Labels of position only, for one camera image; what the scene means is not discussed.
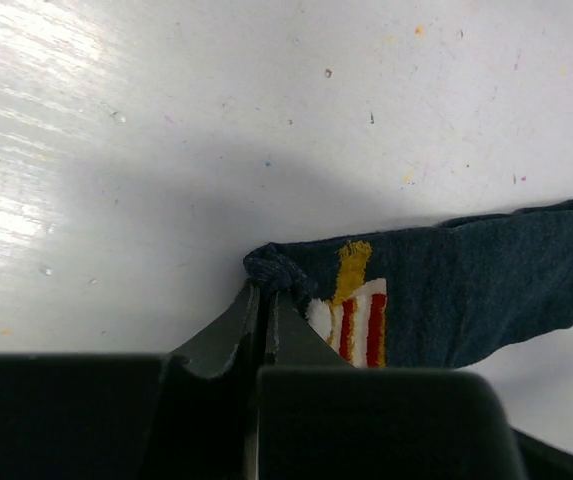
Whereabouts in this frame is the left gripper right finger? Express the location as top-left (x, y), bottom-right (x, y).
top-left (258, 294), bottom-right (526, 479)

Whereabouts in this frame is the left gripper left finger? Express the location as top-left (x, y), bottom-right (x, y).
top-left (0, 284), bottom-right (260, 479)

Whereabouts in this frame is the navy snowman sock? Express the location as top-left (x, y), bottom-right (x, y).
top-left (244, 200), bottom-right (573, 368)

